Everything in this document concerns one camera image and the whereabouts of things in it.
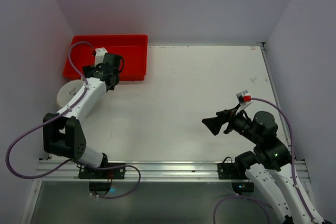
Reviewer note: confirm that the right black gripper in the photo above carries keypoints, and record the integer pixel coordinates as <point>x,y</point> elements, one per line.
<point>227,120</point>

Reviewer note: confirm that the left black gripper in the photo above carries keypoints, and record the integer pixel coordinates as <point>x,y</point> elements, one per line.
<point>112,80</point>

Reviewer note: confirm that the white round laundry bag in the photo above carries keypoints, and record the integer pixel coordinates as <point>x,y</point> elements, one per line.
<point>67,92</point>

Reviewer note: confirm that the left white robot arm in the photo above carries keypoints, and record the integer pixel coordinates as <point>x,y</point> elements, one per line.
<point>62,132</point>

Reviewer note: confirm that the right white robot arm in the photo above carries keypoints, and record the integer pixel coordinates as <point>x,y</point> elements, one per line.
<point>269,166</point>

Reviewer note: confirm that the red plastic tray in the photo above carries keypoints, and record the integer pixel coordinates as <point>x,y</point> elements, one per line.
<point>133,49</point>

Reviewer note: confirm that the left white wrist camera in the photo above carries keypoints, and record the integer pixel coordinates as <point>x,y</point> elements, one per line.
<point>99,55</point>

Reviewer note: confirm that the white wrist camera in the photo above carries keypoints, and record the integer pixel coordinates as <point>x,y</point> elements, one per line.
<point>244,99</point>
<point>99,55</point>

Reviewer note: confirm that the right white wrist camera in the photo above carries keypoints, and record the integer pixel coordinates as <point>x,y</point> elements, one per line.
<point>244,99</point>

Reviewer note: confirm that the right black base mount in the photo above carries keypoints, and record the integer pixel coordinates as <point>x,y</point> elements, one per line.
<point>227,170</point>

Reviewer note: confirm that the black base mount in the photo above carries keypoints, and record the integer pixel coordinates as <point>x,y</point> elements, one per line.
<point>227,170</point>
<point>100,181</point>

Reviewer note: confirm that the aluminium rail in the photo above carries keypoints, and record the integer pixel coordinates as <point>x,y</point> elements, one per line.
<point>153,171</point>

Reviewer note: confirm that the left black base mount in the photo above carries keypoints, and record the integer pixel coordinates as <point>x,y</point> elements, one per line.
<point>100,181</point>

